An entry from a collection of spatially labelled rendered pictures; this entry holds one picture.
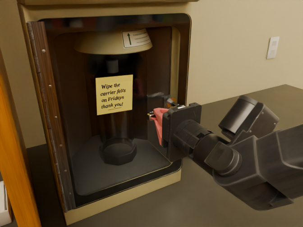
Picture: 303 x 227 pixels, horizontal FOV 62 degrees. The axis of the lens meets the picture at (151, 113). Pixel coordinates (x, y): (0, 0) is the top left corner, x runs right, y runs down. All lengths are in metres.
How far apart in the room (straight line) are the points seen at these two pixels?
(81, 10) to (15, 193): 0.31
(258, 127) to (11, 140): 0.35
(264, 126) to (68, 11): 0.35
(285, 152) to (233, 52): 1.06
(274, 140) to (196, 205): 0.42
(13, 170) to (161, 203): 0.38
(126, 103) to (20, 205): 0.26
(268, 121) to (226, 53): 0.94
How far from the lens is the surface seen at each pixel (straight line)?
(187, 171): 0.79
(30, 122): 0.98
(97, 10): 0.48
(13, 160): 0.43
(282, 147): 0.30
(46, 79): 0.47
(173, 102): 0.57
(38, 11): 0.46
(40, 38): 0.45
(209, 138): 0.40
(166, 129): 0.44
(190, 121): 0.44
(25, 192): 0.47
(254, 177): 0.30
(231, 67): 1.35
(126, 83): 0.51
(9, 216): 0.71
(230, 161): 0.31
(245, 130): 0.37
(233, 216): 0.69
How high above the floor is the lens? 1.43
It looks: 25 degrees down
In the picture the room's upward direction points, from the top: straight up
